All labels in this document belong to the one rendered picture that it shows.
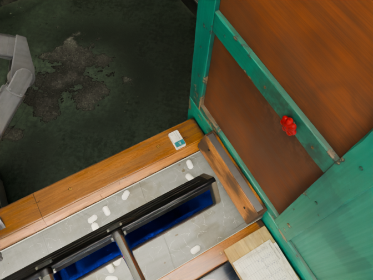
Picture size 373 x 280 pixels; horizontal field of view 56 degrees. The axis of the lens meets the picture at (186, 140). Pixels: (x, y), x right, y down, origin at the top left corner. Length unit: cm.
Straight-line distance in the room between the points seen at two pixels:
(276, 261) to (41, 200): 74
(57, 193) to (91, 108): 111
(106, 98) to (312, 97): 171
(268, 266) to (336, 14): 75
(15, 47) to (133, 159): 49
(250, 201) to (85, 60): 169
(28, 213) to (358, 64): 98
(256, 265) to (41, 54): 196
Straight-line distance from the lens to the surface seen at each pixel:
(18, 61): 98
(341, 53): 60
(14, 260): 120
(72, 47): 254
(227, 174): 109
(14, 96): 98
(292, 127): 71
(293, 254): 108
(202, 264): 109
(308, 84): 67
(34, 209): 120
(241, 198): 107
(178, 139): 119
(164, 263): 111
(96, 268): 80
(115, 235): 75
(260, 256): 111
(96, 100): 225
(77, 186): 118
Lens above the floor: 184
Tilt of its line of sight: 63 degrees down
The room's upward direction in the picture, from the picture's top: 6 degrees clockwise
